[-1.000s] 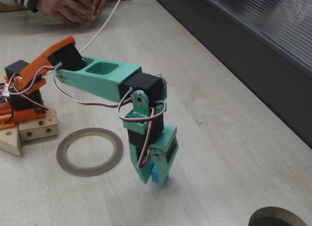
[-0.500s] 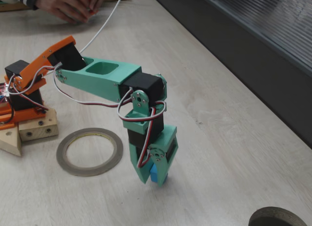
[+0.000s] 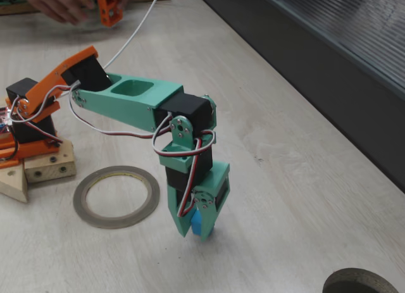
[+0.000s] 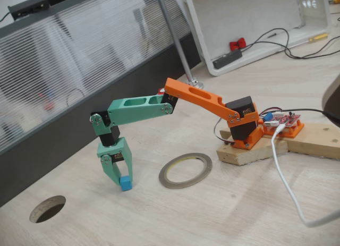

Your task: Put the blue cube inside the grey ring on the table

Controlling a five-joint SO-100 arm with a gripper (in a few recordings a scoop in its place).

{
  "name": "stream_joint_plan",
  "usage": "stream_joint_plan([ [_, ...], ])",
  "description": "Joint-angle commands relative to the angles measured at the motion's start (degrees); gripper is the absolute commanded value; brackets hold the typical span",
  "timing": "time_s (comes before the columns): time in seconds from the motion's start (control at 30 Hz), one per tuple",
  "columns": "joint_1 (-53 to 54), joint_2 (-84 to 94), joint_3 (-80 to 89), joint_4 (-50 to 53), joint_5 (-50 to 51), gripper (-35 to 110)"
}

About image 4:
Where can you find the red controller board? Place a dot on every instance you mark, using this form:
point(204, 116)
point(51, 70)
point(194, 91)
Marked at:
point(281, 119)

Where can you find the light wooden robot base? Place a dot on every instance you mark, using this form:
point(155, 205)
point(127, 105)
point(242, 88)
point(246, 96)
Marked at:
point(255, 153)

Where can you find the orange printed board mount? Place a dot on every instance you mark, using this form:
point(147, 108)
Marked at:
point(295, 130)

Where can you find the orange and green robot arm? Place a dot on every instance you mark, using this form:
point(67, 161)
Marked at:
point(202, 98)

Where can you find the white plastic crate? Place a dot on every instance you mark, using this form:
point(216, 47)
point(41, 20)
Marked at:
point(252, 15)

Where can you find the red plastic part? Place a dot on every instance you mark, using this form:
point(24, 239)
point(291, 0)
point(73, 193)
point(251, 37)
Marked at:
point(161, 91)

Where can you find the beige rounded object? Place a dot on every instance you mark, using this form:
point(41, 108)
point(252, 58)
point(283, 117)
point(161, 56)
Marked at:
point(332, 97)

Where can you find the frosted ribbed desk partition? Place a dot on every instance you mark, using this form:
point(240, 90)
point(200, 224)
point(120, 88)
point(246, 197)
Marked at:
point(79, 57)

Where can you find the black box with ports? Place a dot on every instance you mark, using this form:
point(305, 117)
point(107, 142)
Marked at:
point(29, 5)

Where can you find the small blue cube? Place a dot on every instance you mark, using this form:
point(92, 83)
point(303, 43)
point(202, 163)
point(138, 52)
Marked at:
point(125, 184)

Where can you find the green gripper, black servo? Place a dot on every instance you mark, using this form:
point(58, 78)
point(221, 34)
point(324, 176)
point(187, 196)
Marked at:
point(120, 147)

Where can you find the silver metal pole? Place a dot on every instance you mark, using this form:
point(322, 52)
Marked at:
point(175, 36)

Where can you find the red bow shaped clamp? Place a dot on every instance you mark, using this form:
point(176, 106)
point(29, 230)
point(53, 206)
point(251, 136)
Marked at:
point(237, 44)

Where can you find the flat black device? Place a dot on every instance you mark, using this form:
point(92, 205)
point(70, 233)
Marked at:
point(227, 59)

